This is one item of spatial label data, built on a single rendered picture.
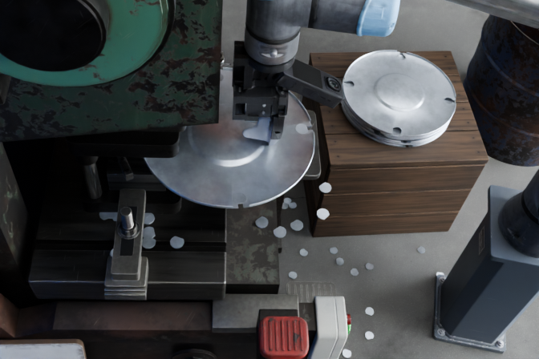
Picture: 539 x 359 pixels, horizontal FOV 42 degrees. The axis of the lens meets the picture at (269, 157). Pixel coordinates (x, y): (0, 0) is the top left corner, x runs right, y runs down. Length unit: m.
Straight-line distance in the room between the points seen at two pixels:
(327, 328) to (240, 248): 0.20
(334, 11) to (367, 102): 0.89
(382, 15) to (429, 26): 1.74
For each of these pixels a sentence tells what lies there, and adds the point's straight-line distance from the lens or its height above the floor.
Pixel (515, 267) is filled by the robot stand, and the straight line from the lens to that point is 1.58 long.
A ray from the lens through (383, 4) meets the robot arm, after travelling 0.89.
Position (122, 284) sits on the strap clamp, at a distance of 1.07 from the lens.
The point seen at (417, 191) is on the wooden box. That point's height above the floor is 0.22.
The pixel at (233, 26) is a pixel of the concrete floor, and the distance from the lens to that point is 2.48.
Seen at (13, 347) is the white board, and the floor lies 0.58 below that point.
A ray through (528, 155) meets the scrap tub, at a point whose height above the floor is 0.06.
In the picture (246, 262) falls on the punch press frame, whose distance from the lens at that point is 1.18.
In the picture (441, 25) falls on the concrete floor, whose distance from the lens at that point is 2.65.
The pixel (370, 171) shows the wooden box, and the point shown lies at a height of 0.32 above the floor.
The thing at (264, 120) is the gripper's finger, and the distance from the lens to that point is 1.07.
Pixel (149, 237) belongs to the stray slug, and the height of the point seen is 0.71.
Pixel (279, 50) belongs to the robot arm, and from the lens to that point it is 0.94.
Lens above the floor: 1.69
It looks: 53 degrees down
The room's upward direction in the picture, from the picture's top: 8 degrees clockwise
